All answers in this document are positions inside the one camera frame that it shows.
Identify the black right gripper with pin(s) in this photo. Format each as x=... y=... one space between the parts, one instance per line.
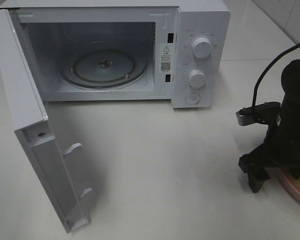
x=280 y=148

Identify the pink round plate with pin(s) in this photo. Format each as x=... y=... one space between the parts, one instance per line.
x=286 y=180

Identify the round door release button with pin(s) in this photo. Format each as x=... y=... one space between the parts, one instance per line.
x=192 y=98

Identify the white microwave door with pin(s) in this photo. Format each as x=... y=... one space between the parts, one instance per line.
x=62 y=172

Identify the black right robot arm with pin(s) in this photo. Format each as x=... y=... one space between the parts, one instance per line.
x=290 y=81

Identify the lower white timer knob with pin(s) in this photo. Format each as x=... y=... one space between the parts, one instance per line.
x=196 y=78

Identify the upper white power knob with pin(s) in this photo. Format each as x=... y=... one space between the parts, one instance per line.
x=201 y=47

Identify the white microwave oven body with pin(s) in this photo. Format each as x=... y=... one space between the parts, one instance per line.
x=54 y=26

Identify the white warning label sticker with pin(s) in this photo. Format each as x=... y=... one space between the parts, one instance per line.
x=165 y=58

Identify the glass microwave turntable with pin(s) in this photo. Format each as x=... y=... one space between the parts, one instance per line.
x=105 y=64

